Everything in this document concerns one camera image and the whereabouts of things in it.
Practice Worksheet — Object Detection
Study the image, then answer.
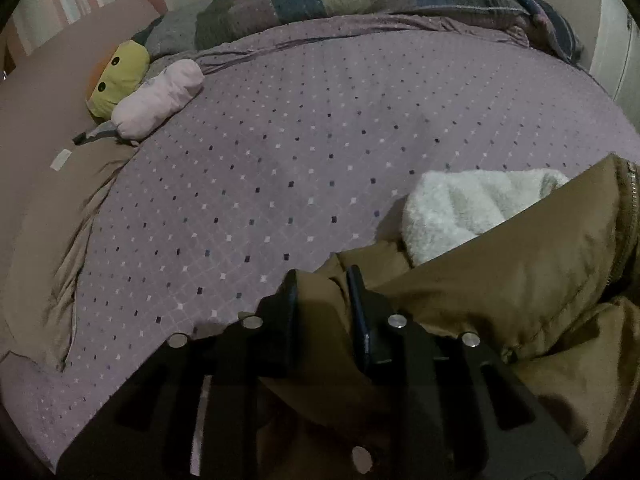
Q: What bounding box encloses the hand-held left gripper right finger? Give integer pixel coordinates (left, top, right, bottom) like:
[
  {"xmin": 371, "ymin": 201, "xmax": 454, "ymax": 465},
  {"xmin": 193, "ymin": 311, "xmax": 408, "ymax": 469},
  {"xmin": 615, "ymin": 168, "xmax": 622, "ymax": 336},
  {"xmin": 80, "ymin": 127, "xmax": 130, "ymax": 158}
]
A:
[{"xmin": 345, "ymin": 265, "xmax": 586, "ymax": 480}]

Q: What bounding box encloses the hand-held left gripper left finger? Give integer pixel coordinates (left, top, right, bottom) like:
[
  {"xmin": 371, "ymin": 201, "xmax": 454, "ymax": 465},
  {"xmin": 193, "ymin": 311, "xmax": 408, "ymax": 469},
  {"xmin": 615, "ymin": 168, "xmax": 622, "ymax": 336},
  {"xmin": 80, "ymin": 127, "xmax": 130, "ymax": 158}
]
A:
[{"xmin": 55, "ymin": 270, "xmax": 301, "ymax": 480}]

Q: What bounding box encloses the olive jacket with fleece collar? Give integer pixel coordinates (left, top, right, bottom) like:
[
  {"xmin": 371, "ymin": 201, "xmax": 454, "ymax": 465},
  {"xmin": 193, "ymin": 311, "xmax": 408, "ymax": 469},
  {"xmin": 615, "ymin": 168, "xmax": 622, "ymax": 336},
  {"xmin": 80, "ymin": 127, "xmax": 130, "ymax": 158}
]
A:
[{"xmin": 250, "ymin": 152, "xmax": 640, "ymax": 480}]

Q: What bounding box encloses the pink rolled cushion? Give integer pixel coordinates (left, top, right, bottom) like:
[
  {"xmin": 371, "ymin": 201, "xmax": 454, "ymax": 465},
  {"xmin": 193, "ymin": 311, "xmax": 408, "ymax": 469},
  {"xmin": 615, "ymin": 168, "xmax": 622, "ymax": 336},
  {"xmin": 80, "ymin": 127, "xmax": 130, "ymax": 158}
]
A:
[{"xmin": 110, "ymin": 58, "xmax": 205, "ymax": 142}]

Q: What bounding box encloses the tan pillow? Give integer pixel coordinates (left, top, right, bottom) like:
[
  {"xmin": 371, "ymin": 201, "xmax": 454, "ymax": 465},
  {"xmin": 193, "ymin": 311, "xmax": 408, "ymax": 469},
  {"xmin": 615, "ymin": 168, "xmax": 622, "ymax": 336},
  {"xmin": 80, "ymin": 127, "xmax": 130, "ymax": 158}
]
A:
[{"xmin": 0, "ymin": 147, "xmax": 132, "ymax": 372}]

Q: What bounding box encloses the yellow plush toy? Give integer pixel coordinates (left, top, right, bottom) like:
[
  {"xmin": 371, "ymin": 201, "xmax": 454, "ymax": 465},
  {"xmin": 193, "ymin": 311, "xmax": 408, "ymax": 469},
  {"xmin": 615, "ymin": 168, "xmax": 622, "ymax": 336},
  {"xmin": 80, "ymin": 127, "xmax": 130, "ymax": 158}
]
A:
[{"xmin": 86, "ymin": 40, "xmax": 151, "ymax": 120}]

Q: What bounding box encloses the patchwork quilt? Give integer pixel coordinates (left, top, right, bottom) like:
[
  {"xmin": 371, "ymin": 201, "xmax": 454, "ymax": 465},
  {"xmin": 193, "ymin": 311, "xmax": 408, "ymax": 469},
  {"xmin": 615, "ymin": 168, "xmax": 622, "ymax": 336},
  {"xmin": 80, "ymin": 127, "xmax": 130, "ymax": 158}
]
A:
[{"xmin": 132, "ymin": 0, "xmax": 583, "ymax": 63}]

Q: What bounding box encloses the large mauve pillow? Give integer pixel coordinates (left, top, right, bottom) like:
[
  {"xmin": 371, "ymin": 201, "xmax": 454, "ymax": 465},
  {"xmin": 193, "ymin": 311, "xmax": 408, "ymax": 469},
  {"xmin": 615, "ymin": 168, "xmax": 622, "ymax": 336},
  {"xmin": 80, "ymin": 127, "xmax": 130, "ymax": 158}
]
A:
[{"xmin": 0, "ymin": 0, "xmax": 166, "ymax": 241}]

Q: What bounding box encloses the white wardrobe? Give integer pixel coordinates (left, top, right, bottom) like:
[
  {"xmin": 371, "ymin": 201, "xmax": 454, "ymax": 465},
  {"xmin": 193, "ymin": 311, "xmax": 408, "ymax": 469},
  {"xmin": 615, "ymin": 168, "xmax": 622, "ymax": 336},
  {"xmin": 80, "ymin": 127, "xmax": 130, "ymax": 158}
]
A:
[{"xmin": 590, "ymin": 0, "xmax": 640, "ymax": 106}]

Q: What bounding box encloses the grey fabric strap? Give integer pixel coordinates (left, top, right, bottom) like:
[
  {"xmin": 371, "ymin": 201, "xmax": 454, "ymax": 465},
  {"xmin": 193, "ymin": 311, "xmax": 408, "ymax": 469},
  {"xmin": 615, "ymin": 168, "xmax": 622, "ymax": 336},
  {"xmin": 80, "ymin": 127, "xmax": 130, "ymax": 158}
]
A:
[{"xmin": 73, "ymin": 120, "xmax": 119, "ymax": 145}]

